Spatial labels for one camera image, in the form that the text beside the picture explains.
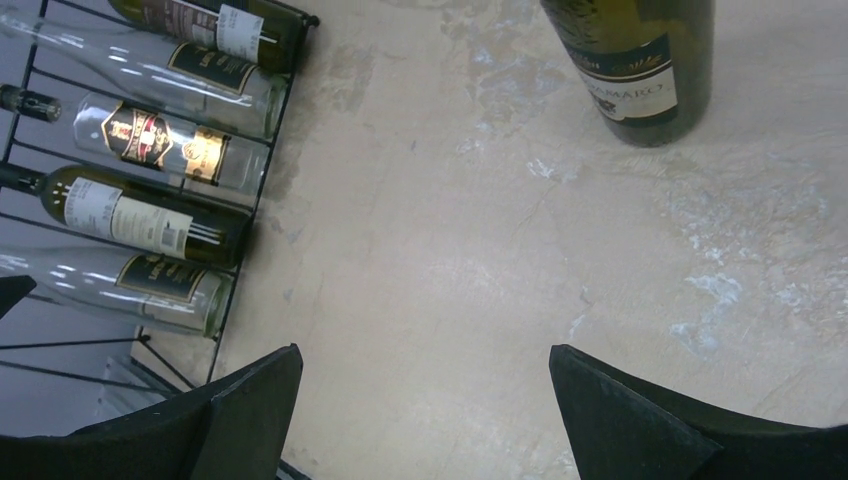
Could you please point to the dark green labelled wine bottle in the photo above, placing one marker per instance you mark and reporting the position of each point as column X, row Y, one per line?
column 265, row 33

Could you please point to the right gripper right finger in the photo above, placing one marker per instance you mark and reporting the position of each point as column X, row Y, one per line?
column 622, row 427

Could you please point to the aluminium frame rail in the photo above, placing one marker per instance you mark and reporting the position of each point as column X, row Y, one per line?
column 134, row 382

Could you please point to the black wire wine rack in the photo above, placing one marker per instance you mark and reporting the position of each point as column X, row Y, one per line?
column 24, row 221

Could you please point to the square clear liquor bottle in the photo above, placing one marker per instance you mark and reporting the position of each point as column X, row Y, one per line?
column 129, row 133

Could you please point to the clear wine bottle dark label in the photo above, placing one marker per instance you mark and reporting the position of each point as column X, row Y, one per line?
column 180, row 77

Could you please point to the dark green bottle back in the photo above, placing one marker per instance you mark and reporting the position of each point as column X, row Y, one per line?
column 647, row 64

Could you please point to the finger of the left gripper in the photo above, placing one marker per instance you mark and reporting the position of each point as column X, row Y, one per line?
column 12, row 290

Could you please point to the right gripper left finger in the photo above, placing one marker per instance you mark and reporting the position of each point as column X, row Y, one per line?
column 232, row 428

